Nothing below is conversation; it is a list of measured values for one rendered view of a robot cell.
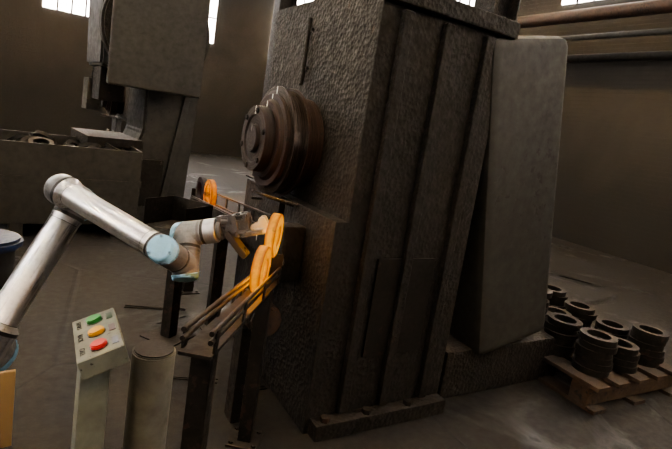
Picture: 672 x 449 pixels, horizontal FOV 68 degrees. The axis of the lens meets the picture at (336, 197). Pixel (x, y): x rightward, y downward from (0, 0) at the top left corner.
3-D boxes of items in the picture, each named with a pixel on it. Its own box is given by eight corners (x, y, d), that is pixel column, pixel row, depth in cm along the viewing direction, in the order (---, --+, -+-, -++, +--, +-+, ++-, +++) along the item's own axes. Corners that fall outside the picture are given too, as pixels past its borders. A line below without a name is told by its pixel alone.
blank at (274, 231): (286, 212, 183) (277, 211, 183) (278, 216, 168) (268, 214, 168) (279, 253, 184) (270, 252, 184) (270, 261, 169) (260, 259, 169)
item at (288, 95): (258, 184, 242) (270, 87, 236) (299, 205, 203) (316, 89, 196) (245, 183, 239) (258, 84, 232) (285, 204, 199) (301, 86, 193)
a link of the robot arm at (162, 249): (43, 158, 180) (180, 237, 156) (66, 174, 191) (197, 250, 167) (21, 184, 177) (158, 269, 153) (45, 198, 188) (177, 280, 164)
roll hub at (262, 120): (247, 166, 228) (255, 105, 224) (270, 176, 204) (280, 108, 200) (235, 165, 225) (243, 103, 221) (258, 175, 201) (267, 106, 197)
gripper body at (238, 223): (246, 214, 172) (213, 218, 173) (250, 238, 173) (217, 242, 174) (252, 210, 179) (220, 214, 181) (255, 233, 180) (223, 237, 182)
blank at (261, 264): (274, 252, 174) (264, 250, 174) (267, 242, 159) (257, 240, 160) (264, 296, 169) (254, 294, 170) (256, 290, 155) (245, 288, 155)
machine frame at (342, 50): (333, 317, 320) (378, 39, 295) (448, 412, 229) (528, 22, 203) (224, 326, 283) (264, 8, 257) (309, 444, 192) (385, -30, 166)
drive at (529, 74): (448, 313, 360) (497, 65, 334) (563, 381, 280) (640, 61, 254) (324, 324, 307) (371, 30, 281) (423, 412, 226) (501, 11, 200)
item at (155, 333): (160, 321, 276) (174, 195, 266) (197, 336, 266) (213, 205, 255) (131, 333, 258) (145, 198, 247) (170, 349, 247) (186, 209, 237)
